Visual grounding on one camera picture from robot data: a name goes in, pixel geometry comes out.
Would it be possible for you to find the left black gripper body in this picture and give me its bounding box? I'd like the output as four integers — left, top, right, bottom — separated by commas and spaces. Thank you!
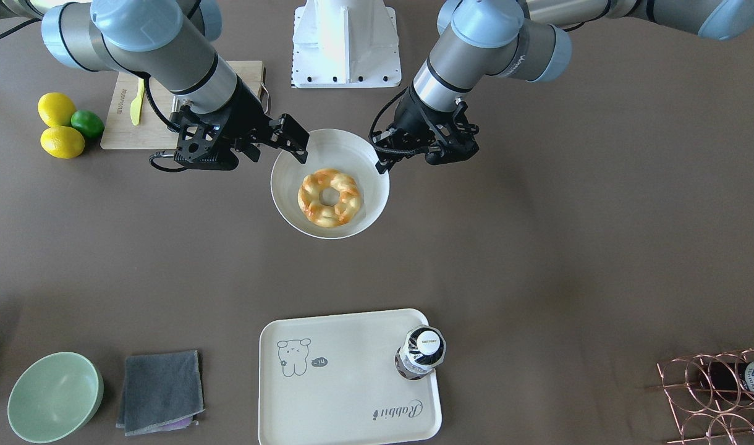
369, 87, 446, 156

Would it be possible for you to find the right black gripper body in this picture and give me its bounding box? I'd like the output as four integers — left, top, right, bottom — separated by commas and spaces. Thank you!
204, 78, 279, 159

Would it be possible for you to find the twisted glazed donut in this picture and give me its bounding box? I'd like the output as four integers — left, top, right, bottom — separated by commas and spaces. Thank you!
297, 168, 363, 228

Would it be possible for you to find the white plate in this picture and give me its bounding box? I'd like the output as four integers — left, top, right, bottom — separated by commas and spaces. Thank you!
271, 129, 389, 239

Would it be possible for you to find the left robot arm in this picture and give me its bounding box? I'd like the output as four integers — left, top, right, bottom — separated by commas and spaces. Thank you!
370, 1, 754, 174

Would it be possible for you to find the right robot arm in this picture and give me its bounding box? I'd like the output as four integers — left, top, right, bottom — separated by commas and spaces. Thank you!
0, 1, 309, 171

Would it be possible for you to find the cream rabbit tray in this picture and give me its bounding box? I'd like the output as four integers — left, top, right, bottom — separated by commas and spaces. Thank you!
258, 308, 444, 444

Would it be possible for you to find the wooden cutting board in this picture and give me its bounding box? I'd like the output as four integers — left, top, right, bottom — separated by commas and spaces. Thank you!
100, 60, 266, 151

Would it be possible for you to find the yellow plastic knife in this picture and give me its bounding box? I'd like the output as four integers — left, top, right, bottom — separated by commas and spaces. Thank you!
129, 78, 146, 126

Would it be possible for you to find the green lime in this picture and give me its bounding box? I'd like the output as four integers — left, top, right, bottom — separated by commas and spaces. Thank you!
70, 109, 105, 139

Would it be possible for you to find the lower yellow lemon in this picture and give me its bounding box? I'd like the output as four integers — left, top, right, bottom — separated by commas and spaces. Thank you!
40, 126, 86, 159

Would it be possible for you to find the yellow lemon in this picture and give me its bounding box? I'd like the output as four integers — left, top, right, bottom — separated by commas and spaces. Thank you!
37, 92, 77, 127
40, 126, 86, 159

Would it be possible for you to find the dark drink bottle white cap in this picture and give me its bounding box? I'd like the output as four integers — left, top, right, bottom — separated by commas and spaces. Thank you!
394, 326, 447, 380

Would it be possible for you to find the upper yellow lemon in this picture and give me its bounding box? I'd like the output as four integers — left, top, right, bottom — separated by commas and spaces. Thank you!
37, 92, 77, 127

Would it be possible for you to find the grey folded cloth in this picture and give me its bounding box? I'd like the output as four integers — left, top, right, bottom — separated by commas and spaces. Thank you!
116, 349, 205, 436

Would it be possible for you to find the green bowl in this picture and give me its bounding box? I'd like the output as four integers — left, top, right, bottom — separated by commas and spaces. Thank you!
7, 352, 104, 443

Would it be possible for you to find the dark bottle in rack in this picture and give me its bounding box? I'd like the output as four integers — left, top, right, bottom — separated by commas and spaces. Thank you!
697, 361, 754, 403

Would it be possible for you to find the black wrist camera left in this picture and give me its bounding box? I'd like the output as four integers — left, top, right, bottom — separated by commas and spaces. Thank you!
423, 99, 480, 164

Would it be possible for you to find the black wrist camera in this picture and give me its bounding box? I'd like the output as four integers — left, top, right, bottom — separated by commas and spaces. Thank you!
172, 104, 239, 170
423, 99, 480, 164

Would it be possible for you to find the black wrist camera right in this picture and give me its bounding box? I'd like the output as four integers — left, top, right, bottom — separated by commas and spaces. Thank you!
172, 104, 239, 170

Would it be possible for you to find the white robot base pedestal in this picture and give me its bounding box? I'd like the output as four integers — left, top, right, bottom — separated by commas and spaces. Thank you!
290, 1, 402, 88

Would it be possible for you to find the copper wire bottle rack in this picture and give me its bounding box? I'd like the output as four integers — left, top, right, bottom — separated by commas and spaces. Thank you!
657, 349, 754, 444

